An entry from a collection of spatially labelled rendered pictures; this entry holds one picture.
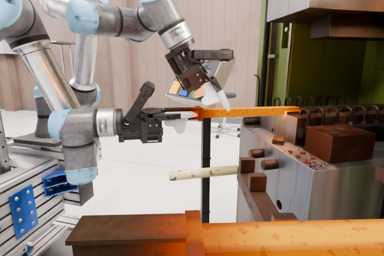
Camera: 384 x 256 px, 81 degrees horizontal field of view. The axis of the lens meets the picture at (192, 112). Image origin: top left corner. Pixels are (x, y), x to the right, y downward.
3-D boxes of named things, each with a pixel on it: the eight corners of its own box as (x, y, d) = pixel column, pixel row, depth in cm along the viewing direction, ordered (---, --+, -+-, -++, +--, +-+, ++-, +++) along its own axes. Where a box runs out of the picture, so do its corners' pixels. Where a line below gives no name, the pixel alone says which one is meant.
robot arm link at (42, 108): (34, 112, 103) (29, 82, 100) (66, 108, 112) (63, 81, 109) (39, 116, 94) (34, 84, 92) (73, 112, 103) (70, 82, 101)
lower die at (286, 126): (294, 145, 62) (298, 115, 60) (259, 126, 81) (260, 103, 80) (413, 135, 70) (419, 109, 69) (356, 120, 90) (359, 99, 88)
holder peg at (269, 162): (264, 172, 59) (266, 162, 59) (260, 167, 62) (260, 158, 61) (278, 171, 60) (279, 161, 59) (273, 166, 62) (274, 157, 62)
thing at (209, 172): (170, 184, 103) (169, 174, 102) (168, 178, 108) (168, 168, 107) (258, 175, 112) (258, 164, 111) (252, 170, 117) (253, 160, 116)
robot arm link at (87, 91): (60, 99, 112) (64, -18, 82) (91, 96, 122) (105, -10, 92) (68, 115, 106) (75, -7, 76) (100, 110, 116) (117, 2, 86)
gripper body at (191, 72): (184, 92, 64) (163, 54, 61) (210, 77, 65) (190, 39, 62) (189, 96, 57) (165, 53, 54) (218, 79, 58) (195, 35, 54)
